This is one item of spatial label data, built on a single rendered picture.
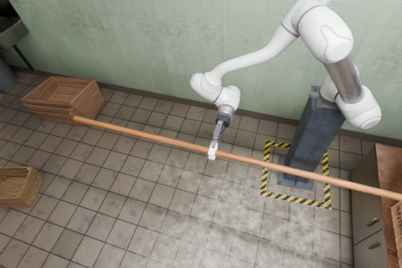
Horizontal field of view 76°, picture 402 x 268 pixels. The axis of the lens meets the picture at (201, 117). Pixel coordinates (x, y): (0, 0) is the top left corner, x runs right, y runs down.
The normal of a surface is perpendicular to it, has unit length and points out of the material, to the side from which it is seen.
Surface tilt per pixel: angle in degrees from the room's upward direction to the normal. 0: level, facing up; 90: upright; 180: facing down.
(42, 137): 0
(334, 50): 85
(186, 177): 0
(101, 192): 0
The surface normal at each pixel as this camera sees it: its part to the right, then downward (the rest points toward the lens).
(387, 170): -0.07, -0.62
